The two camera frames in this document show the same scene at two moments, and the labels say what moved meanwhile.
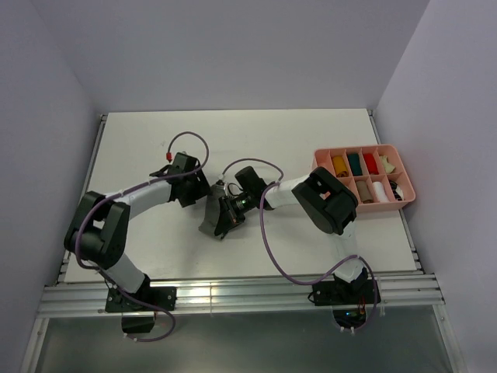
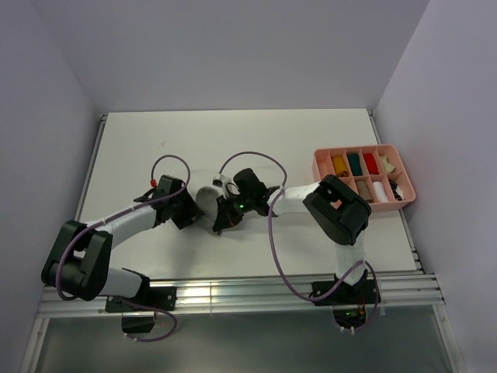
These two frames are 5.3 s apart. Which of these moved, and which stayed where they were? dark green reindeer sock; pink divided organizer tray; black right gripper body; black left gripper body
Moved: black left gripper body
Stayed: dark green reindeer sock; black right gripper body; pink divided organizer tray
